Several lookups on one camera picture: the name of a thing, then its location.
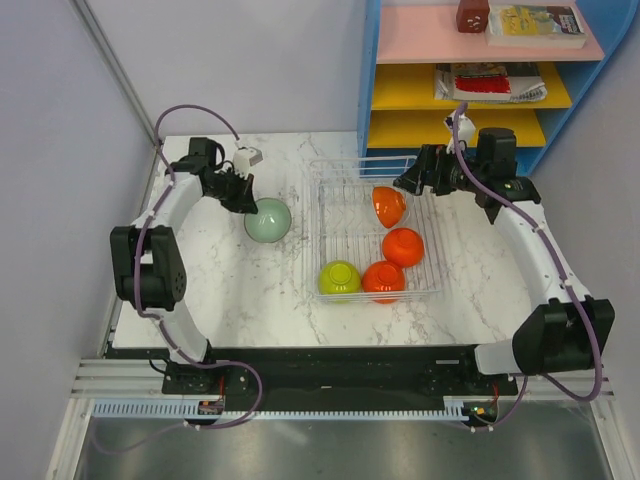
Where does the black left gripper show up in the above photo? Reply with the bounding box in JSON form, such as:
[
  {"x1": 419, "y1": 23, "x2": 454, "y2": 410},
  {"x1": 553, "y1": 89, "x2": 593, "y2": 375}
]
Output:
[{"x1": 206, "y1": 167, "x2": 259, "y2": 215}]

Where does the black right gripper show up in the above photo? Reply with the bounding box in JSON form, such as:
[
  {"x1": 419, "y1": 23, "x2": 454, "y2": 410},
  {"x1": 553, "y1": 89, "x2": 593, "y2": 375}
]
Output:
[{"x1": 394, "y1": 144, "x2": 487, "y2": 196}]

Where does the orange bowl white inside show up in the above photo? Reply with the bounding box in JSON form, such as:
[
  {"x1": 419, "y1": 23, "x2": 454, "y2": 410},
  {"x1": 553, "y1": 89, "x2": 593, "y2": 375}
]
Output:
[{"x1": 371, "y1": 186, "x2": 407, "y2": 229}]

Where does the pale green ceramic bowl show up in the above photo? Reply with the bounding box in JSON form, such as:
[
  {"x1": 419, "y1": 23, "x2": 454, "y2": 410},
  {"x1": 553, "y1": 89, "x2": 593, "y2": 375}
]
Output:
[{"x1": 244, "y1": 198, "x2": 292, "y2": 243}]

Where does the orange plastic bowl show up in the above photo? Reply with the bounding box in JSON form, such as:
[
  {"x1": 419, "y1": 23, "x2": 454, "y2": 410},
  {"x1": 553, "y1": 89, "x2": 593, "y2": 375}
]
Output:
[
  {"x1": 382, "y1": 228, "x2": 425, "y2": 269},
  {"x1": 361, "y1": 261, "x2": 406, "y2": 304}
]

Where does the white wire dish rack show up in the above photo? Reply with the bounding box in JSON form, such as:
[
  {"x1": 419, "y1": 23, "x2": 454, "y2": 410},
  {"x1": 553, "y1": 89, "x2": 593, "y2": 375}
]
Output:
[{"x1": 306, "y1": 156, "x2": 444, "y2": 303}]

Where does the lime green plastic bowl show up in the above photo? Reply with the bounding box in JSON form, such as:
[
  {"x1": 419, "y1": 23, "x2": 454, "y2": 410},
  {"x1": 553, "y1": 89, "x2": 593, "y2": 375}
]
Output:
[{"x1": 317, "y1": 260, "x2": 361, "y2": 300}]

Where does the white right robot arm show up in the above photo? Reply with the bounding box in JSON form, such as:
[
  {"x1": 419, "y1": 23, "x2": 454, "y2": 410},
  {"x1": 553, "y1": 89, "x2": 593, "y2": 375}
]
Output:
[{"x1": 393, "y1": 128, "x2": 615, "y2": 394}]

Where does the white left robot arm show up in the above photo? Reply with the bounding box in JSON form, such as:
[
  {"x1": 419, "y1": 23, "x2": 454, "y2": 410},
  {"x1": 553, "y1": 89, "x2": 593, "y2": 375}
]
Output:
[{"x1": 110, "y1": 137, "x2": 263, "y2": 393}]

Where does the red spiral notebook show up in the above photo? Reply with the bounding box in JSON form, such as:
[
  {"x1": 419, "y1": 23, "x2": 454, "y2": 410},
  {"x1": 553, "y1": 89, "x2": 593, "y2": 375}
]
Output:
[{"x1": 434, "y1": 62, "x2": 548, "y2": 103}]

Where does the blue shelf unit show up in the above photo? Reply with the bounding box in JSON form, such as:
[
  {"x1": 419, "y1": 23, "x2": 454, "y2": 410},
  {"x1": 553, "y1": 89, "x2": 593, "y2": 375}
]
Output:
[{"x1": 357, "y1": 1, "x2": 638, "y2": 175}]

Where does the red brown box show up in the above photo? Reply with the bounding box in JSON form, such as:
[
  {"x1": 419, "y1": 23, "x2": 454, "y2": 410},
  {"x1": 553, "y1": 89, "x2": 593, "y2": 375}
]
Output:
[{"x1": 455, "y1": 0, "x2": 490, "y2": 34}]

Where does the yellow cover book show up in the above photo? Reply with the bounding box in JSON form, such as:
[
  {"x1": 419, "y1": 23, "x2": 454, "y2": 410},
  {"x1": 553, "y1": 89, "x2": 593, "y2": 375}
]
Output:
[{"x1": 485, "y1": 4, "x2": 588, "y2": 49}]

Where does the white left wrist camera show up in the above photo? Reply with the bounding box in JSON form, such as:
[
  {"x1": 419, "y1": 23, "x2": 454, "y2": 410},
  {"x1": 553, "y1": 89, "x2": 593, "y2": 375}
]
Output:
[{"x1": 232, "y1": 146, "x2": 263, "y2": 179}]

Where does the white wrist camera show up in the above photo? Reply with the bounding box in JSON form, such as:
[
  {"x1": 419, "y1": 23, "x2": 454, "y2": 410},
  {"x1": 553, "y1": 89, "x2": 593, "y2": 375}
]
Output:
[
  {"x1": 232, "y1": 146, "x2": 263, "y2": 179},
  {"x1": 444, "y1": 112, "x2": 476, "y2": 151}
]

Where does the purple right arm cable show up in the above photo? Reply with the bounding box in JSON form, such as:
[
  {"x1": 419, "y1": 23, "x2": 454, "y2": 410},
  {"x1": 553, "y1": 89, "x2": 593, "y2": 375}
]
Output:
[{"x1": 452, "y1": 102, "x2": 606, "y2": 432}]

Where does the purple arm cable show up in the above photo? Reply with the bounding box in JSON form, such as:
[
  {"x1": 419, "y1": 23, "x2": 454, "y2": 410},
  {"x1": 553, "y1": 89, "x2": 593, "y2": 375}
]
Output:
[
  {"x1": 452, "y1": 102, "x2": 606, "y2": 432},
  {"x1": 88, "y1": 103, "x2": 264, "y2": 454}
]

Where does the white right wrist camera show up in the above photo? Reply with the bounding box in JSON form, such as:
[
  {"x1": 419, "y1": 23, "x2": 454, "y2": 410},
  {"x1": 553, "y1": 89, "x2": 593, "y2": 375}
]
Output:
[{"x1": 444, "y1": 112, "x2": 476, "y2": 151}]

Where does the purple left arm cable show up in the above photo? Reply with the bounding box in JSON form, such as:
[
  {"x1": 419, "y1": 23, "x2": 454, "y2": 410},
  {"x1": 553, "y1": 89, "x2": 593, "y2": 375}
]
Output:
[{"x1": 88, "y1": 103, "x2": 264, "y2": 454}]

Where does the aluminium corner rail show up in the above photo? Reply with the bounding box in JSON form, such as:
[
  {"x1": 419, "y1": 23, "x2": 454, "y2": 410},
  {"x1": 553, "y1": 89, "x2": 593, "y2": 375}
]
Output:
[{"x1": 69, "y1": 0, "x2": 155, "y2": 144}]

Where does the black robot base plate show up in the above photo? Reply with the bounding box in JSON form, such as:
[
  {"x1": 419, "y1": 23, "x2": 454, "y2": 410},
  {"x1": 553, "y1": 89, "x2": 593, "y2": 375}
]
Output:
[{"x1": 162, "y1": 345, "x2": 518, "y2": 409}]

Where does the aluminium front rail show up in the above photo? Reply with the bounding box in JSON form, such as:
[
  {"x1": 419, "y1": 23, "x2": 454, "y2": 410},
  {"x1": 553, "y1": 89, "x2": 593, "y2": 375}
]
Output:
[{"x1": 71, "y1": 359, "x2": 614, "y2": 401}]

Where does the white slotted cable duct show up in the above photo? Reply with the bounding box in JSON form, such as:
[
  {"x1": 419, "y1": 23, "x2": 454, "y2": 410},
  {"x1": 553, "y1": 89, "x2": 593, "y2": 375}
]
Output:
[{"x1": 92, "y1": 398, "x2": 468, "y2": 422}]

